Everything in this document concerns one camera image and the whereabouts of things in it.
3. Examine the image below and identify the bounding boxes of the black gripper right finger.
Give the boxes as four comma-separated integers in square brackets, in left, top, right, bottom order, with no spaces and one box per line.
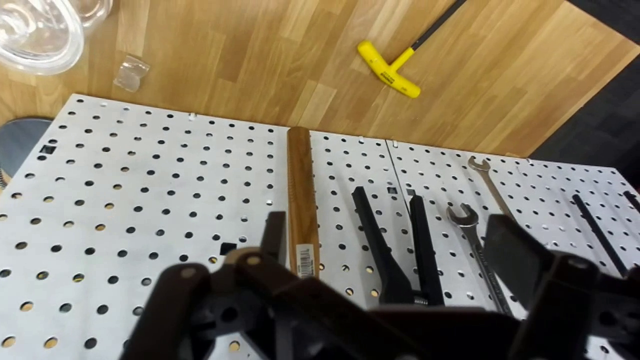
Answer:
[483,212,640,360]

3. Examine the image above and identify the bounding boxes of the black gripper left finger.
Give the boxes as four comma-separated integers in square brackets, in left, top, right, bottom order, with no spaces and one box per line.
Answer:
[118,210,402,360]

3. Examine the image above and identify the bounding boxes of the long silver combination wrench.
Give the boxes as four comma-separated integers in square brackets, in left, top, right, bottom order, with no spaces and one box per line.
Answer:
[445,203,515,317]

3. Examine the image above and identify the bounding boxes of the white metal pegboard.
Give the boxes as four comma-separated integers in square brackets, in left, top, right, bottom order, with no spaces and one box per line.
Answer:
[0,92,640,360]

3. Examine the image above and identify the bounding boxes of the small clear plastic bag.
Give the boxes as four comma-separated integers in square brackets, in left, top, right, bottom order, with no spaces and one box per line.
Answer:
[109,52,151,95]

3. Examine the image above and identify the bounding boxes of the wooden-handled hammer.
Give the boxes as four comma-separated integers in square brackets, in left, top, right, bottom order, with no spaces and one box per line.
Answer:
[286,125,321,281]

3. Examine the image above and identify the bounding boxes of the black-handled pliers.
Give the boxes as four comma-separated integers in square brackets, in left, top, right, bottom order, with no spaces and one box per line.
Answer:
[349,184,447,311]

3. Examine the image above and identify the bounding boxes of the small yellow T-handle hex key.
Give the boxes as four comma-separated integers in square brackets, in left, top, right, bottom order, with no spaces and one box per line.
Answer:
[353,0,469,102]

